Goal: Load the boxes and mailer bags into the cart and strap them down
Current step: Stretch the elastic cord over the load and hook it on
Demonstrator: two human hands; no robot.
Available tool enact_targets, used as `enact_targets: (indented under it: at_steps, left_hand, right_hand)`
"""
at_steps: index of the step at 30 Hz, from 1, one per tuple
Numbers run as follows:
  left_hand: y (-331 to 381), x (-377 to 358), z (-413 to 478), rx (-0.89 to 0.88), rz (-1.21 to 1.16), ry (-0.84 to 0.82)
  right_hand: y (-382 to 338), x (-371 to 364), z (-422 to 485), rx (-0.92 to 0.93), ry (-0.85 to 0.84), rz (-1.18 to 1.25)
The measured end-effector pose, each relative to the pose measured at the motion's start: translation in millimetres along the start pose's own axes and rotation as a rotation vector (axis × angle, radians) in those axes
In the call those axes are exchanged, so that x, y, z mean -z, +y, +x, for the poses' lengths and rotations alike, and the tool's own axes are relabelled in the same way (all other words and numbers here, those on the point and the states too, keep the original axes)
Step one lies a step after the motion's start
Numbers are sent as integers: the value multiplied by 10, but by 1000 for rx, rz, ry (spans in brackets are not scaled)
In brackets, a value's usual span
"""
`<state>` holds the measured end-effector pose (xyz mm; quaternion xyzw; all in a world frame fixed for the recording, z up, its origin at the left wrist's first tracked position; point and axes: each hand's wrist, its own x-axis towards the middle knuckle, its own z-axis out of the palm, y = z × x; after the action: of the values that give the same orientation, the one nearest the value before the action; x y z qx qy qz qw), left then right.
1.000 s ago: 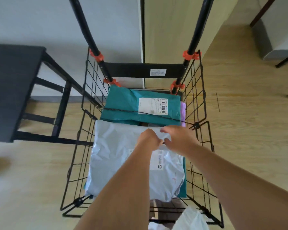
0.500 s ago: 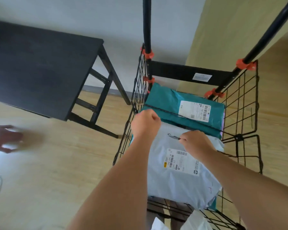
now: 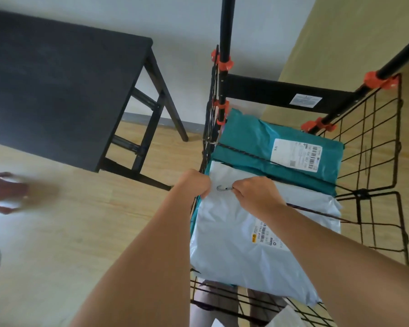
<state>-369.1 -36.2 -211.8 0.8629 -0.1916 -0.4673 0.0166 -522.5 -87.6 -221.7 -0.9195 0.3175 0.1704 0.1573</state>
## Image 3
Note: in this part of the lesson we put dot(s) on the person's left forearm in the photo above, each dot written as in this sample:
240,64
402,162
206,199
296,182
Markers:
143,265

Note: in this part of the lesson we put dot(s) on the person's left hand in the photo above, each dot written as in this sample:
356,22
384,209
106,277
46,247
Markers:
194,182

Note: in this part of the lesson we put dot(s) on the person's beige trousers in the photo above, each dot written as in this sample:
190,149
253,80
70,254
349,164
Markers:
225,303

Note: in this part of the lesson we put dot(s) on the white poly mailer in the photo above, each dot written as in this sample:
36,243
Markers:
231,255

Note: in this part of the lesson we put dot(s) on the red-brown plastic stool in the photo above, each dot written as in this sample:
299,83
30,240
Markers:
3,194

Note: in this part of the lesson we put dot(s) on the beige cabinet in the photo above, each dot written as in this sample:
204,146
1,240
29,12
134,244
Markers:
344,40

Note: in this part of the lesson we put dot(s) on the plain teal package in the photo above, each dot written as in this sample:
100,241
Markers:
245,132

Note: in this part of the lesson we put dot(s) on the black low metal table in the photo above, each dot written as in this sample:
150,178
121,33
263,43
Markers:
54,91

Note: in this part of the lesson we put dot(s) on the person's right forearm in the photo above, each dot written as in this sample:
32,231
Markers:
347,269

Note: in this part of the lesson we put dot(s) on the person's right hand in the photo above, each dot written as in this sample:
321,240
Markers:
259,197

